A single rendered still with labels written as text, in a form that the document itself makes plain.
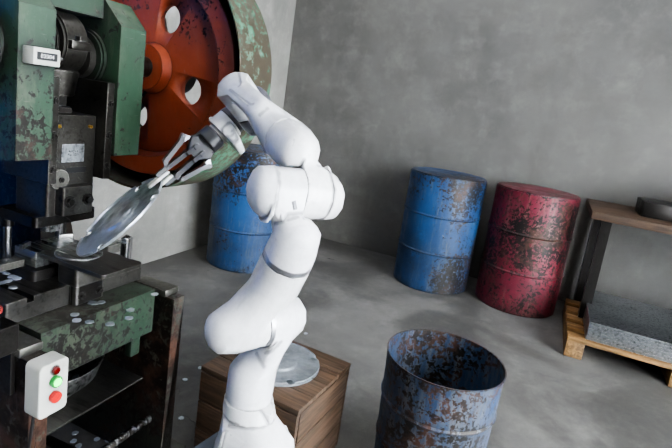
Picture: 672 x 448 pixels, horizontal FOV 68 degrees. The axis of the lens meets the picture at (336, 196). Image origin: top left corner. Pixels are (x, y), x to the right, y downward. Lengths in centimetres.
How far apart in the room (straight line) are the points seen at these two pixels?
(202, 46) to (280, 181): 82
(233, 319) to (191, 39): 99
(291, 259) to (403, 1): 376
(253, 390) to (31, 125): 84
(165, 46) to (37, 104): 55
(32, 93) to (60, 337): 62
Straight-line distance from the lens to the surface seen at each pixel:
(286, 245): 102
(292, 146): 108
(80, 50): 156
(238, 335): 113
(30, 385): 142
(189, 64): 178
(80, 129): 160
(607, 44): 435
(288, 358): 194
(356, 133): 461
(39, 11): 145
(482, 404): 182
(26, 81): 143
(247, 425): 128
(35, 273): 163
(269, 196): 102
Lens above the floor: 131
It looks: 11 degrees down
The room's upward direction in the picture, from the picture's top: 8 degrees clockwise
